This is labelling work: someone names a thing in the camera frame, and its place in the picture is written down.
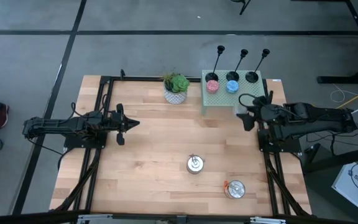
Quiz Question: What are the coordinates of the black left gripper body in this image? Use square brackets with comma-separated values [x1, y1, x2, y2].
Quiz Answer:
[109, 104, 126, 146]

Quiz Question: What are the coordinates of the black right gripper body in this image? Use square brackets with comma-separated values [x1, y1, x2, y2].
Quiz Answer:
[244, 98, 287, 131]

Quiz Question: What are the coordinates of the blue candle tin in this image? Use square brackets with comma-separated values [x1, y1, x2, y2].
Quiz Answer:
[226, 80, 240, 94]

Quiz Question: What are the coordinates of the pink candle tin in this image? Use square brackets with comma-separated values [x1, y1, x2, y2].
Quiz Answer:
[206, 80, 220, 94]

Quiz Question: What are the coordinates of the tall black candlestick holder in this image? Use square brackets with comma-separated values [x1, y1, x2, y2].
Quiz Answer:
[204, 45, 226, 83]

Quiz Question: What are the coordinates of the metal candle can floral label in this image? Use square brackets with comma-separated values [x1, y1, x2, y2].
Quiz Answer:
[186, 154, 205, 175]

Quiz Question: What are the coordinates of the metal candle can orange tag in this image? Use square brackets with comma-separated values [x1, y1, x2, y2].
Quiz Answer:
[223, 179, 247, 200]

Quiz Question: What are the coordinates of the pale green perforated metal shelf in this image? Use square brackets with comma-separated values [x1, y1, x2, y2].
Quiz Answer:
[200, 70, 266, 116]

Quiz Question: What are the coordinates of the succulent in white patterned pot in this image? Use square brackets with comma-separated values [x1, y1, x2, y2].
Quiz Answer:
[163, 72, 191, 105]

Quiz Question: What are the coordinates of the black floor stand beam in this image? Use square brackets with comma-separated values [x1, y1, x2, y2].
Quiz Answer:
[303, 144, 358, 175]

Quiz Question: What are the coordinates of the white cardboard box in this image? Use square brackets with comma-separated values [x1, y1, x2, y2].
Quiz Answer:
[331, 161, 358, 208]

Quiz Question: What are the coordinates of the person's foot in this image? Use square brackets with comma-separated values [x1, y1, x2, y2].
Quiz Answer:
[0, 103, 11, 130]

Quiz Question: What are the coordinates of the black desk with clutter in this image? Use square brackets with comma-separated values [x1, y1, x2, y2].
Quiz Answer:
[290, 0, 358, 55]

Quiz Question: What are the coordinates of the black crossbar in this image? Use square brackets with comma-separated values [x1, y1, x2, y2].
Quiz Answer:
[0, 210, 358, 224]

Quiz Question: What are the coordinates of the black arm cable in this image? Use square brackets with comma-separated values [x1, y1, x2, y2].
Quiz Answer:
[70, 102, 88, 119]
[238, 93, 262, 108]

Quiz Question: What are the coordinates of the black aluminium table frame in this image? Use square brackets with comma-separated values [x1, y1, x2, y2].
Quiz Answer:
[50, 68, 312, 218]

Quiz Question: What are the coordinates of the black desk frame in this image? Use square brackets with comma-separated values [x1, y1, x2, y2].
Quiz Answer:
[317, 57, 358, 85]

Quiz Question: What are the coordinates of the silver metal bracket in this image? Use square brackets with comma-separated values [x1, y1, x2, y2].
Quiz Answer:
[249, 217, 287, 224]
[77, 213, 114, 224]

